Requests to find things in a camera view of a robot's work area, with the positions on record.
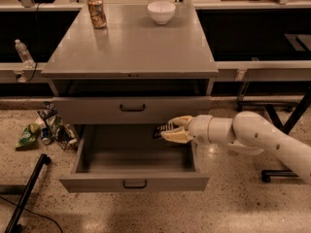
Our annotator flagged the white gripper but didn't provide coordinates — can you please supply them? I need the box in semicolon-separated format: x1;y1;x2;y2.
161;115;212;145

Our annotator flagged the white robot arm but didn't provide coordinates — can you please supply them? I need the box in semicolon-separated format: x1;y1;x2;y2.
158;111;311;184

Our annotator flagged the grey metal drawer cabinet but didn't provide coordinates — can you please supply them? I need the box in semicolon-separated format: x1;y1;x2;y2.
41;3;220;125

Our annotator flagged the grey open middle drawer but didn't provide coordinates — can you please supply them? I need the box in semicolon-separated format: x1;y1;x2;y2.
60;124;209;193

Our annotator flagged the grey upper closed drawer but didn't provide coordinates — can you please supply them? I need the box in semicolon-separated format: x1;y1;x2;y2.
52;97;211;124

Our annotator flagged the black wheeled stand right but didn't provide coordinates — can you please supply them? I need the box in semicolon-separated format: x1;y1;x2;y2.
235;81;311;183

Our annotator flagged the white ceramic bowl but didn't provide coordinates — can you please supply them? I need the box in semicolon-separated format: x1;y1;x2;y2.
147;1;176;25

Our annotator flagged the blue can on floor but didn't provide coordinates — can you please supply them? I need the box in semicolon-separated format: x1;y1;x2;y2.
41;127;52;145

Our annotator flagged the orange soda can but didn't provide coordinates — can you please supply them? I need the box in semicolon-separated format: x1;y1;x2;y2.
87;0;107;28

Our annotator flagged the green chip bag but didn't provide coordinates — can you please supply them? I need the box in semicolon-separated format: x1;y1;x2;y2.
16;123;40;150

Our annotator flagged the clear plastic water bottle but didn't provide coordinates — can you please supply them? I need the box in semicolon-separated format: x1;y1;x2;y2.
15;39;35;69

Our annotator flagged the black stand leg left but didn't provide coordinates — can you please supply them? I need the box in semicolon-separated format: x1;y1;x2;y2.
0;153;51;233

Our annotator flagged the grey background bench rail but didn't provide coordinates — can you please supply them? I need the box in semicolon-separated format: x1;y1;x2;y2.
0;60;311;83

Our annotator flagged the black floor cable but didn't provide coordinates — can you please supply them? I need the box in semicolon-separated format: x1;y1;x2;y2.
0;195;64;233

